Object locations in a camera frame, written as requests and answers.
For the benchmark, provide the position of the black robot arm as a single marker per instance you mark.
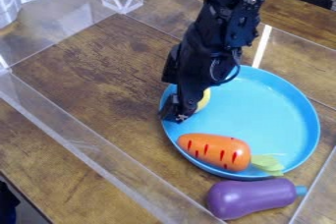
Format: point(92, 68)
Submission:
point(226, 23)

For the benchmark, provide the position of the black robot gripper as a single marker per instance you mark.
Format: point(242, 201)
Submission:
point(194, 67)

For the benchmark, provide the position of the blue round plastic tray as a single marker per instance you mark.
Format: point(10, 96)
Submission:
point(262, 110)

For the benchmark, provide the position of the yellow toy lemon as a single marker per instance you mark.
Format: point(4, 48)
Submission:
point(204, 101)

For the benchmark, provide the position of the clear acrylic enclosure wall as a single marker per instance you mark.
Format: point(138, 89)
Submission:
point(82, 147)

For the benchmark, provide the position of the orange toy carrot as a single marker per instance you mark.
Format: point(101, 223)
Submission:
point(228, 153)

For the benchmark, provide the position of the purple toy eggplant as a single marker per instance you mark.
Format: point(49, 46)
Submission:
point(233, 199)

